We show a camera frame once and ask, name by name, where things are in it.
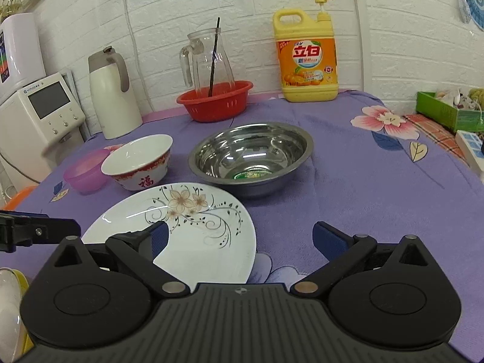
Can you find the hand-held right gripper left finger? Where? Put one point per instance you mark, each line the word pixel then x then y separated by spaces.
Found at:
pixel 160 235

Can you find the purple floral tablecloth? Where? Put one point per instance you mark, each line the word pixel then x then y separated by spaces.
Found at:
pixel 359 196

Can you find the yellow detergent bottle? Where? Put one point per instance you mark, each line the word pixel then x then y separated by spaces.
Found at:
pixel 306 64

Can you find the blue patterned wall decoration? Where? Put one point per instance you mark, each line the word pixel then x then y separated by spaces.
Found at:
pixel 472 0

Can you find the black stirring stick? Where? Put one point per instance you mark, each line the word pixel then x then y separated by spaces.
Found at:
pixel 215 45

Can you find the white and yellow container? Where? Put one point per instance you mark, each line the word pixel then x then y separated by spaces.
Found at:
pixel 11 302

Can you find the green box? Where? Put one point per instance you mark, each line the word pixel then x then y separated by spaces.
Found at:
pixel 438 110

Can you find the white power strip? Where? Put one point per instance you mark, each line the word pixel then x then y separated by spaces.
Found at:
pixel 469 147

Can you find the tall white water purifier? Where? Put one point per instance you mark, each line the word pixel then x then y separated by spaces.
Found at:
pixel 22 45

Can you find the red plastic basket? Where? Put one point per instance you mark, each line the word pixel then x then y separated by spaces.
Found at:
pixel 215 110

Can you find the purple plastic bowl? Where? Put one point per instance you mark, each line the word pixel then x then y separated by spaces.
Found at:
pixel 83 177

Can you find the white thermos jug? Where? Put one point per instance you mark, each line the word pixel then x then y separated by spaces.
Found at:
pixel 117 98

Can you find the white crumpled wrappers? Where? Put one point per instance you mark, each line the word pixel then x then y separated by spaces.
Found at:
pixel 450 96

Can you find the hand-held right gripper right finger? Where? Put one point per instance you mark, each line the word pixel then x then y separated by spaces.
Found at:
pixel 327 239

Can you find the yellow loofah sponge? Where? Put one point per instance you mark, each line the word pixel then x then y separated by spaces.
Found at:
pixel 477 95

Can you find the glass pitcher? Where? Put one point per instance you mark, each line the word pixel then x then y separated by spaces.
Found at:
pixel 202 56

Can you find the white floral plate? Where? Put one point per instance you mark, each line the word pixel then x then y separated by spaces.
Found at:
pixel 211 257

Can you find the white appliance with screen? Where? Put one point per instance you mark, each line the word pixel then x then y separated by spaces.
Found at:
pixel 49 123

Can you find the orange plastic stool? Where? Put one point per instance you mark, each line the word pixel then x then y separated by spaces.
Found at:
pixel 15 199

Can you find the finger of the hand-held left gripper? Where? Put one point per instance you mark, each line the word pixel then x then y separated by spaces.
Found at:
pixel 56 228

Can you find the stainless steel bowl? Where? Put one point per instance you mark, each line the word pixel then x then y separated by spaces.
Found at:
pixel 249 151

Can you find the orange plaid cloth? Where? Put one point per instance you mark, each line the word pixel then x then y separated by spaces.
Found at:
pixel 431 128

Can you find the white ceramic bowl red pattern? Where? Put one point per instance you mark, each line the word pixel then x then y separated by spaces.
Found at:
pixel 132 155

